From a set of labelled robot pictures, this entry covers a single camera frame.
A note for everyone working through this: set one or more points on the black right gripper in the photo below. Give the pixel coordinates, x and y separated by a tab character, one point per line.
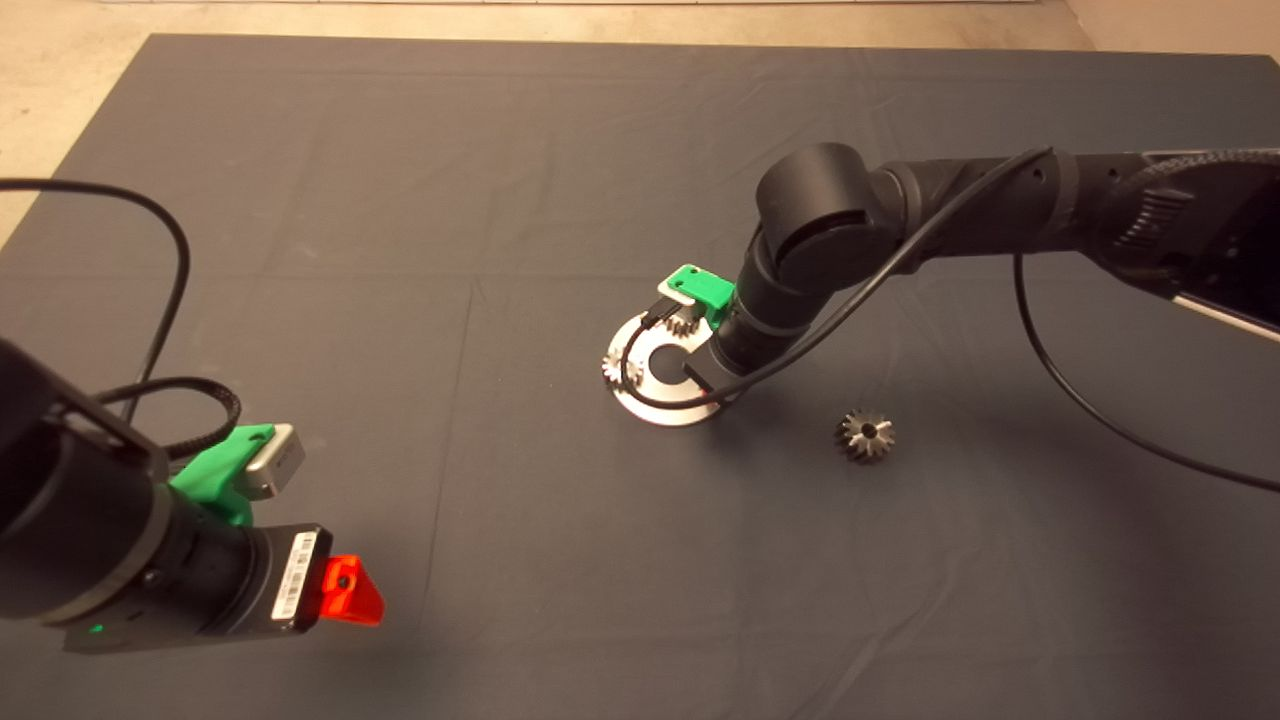
725	372

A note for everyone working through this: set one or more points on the dark grey table cloth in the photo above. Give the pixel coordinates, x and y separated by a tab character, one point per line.
500	200

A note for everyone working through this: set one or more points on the dark bevel gear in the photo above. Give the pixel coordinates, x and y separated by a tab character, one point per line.
855	440

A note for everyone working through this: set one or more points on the round steel plate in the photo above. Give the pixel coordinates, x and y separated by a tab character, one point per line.
670	412

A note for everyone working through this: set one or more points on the small steel spur gear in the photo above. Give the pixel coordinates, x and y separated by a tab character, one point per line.
612	372
685	325

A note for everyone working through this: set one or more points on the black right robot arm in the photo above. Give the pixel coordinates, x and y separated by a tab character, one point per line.
820	200

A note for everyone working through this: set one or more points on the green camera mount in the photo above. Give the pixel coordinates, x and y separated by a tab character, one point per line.
710	290
208	478

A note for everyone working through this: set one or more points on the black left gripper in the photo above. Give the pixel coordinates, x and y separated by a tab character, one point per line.
285	578

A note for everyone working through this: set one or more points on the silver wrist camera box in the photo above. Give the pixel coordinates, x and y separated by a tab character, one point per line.
675	290
277	462

